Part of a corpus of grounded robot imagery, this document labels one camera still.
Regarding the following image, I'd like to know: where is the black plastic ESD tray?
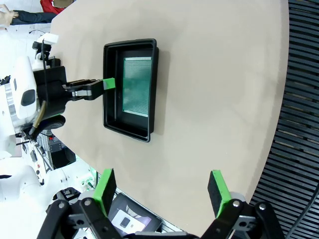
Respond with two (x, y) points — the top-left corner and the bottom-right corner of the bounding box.
(102, 38), (160, 143)

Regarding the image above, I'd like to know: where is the dark blue sleeved arm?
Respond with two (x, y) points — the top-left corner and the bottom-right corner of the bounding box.
(11, 9), (58, 25)

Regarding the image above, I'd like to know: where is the thin black camera cable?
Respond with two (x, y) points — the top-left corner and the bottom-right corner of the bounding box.
(286, 184), (319, 239)

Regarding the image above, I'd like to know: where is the black control box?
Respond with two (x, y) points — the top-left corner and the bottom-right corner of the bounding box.
(48, 139), (77, 170)

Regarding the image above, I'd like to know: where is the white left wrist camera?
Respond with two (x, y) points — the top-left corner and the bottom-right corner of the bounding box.
(32, 33), (59, 72)

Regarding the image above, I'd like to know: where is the black tablet with white label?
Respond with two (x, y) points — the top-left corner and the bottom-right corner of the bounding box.
(108, 193), (162, 235)

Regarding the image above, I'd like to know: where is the pale mannequin torso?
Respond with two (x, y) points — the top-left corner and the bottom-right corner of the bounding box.
(0, 6), (19, 30)

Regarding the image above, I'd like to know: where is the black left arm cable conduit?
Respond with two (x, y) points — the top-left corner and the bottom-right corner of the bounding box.
(21, 99), (67, 136)

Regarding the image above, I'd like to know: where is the black slotted board rack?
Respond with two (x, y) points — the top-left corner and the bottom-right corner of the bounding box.
(249, 0), (319, 239)

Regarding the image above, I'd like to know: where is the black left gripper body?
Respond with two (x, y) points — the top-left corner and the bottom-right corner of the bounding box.
(33, 66), (73, 120)

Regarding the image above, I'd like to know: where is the green perforated circuit board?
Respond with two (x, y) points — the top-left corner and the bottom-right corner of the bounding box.
(122, 56), (153, 118)

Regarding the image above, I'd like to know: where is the person in red top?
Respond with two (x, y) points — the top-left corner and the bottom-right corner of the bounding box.
(39, 0), (66, 14)

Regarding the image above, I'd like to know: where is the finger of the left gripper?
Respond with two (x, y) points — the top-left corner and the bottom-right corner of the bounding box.
(71, 87), (103, 101)
(62, 78), (116, 90)

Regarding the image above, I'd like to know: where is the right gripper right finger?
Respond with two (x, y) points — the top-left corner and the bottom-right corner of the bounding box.
(200, 170), (285, 239)

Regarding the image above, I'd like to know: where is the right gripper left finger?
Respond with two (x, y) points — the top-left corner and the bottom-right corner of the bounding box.
(37, 168), (118, 239)

